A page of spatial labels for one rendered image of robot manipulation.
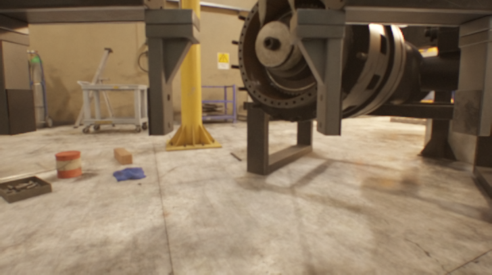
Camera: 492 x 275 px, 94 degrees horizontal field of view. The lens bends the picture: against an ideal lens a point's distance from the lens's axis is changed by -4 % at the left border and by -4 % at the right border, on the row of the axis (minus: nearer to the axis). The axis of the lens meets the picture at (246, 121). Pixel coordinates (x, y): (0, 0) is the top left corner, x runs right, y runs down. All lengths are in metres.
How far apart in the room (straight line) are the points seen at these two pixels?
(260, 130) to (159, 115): 1.86
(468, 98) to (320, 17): 0.16
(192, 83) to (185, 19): 3.07
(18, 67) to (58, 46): 6.72
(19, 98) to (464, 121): 0.40
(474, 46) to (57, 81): 6.92
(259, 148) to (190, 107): 1.46
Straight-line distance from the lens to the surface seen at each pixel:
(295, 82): 0.91
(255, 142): 2.10
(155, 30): 0.21
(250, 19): 0.96
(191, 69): 3.28
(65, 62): 6.93
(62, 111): 6.93
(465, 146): 3.39
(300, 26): 0.21
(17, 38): 0.30
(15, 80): 0.29
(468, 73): 0.29
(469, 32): 0.30
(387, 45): 1.03
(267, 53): 0.81
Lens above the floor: 0.69
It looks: 6 degrees down
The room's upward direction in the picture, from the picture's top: straight up
